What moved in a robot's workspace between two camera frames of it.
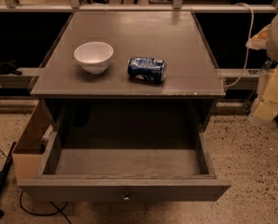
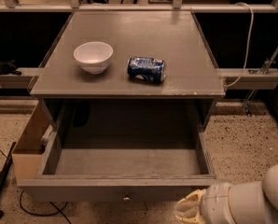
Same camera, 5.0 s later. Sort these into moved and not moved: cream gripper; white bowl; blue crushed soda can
Moved: cream gripper
Not moved: white bowl; blue crushed soda can
